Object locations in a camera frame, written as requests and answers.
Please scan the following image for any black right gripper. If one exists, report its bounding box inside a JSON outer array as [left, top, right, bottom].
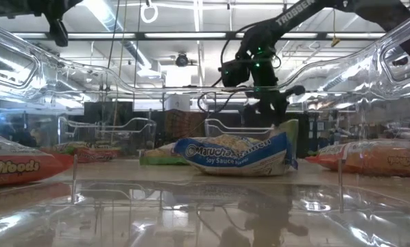
[[245, 56, 306, 127]]

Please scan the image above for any blue Maruchan ramen packet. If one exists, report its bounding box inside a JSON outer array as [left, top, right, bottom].
[[173, 133, 299, 178]]

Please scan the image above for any orange Saucy Noods packet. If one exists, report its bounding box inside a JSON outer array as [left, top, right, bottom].
[[0, 134, 75, 188], [306, 138, 410, 178]]

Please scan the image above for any red white snack packet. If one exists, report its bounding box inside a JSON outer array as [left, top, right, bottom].
[[40, 141, 122, 164]]

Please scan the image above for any row of green ramen packets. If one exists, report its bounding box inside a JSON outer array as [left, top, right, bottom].
[[204, 118, 295, 158]]

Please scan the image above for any cluttered background shelf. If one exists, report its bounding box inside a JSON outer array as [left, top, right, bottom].
[[307, 109, 360, 154]]

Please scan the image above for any black overhead crossbar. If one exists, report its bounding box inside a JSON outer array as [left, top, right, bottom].
[[12, 31, 387, 40]]

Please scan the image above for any person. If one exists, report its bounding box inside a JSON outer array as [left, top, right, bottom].
[[165, 109, 206, 140]]

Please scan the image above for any white box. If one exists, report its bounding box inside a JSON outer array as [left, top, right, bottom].
[[165, 94, 191, 111]]

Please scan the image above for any clear plastic bin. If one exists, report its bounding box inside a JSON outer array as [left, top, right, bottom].
[[0, 10, 410, 247], [57, 116, 157, 158]]

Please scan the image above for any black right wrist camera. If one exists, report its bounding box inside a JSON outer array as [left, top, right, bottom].
[[218, 58, 251, 88]]

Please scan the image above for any black camera cable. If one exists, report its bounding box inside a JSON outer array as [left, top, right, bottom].
[[196, 87, 247, 115]]

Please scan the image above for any black overhead camera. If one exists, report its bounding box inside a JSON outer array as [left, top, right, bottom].
[[175, 53, 191, 68]]

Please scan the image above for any white hanging ring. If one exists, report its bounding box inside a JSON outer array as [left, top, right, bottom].
[[139, 1, 159, 24]]

